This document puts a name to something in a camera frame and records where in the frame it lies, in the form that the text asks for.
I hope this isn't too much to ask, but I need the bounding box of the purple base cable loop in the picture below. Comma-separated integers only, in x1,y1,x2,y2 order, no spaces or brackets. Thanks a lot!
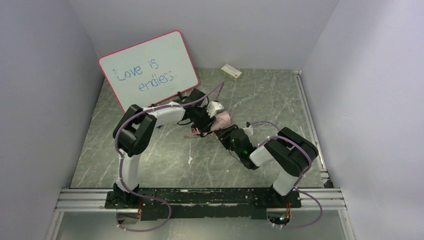
115,198,172,233

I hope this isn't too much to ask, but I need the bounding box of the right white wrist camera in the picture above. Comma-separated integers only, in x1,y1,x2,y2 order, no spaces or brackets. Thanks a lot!
242,122,254,137

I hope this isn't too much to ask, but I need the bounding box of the pink framed whiteboard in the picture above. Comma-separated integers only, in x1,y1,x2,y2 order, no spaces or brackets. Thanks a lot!
98,30,200,111

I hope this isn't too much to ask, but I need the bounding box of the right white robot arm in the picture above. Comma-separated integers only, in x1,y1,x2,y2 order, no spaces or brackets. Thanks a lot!
213,122,319,197

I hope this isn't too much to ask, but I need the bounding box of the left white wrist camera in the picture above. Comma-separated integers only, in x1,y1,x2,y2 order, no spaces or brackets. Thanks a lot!
206,101,224,118

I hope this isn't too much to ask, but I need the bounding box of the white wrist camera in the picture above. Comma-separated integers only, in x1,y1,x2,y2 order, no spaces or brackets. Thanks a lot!
206,101,224,118
242,122,254,137

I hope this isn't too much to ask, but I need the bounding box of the pink and black folding umbrella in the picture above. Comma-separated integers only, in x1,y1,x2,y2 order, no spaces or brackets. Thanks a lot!
183,111,232,138

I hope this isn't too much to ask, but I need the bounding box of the small white cardboard box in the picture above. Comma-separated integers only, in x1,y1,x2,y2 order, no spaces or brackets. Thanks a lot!
220,64,242,81

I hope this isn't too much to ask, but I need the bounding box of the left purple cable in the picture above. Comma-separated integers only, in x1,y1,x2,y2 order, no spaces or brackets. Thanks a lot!
114,81,225,206

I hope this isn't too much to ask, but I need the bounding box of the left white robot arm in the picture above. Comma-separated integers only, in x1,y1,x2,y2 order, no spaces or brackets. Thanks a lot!
113,88,224,206

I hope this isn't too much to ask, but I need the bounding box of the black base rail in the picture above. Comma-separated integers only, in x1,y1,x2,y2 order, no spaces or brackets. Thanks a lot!
104,187,301,221

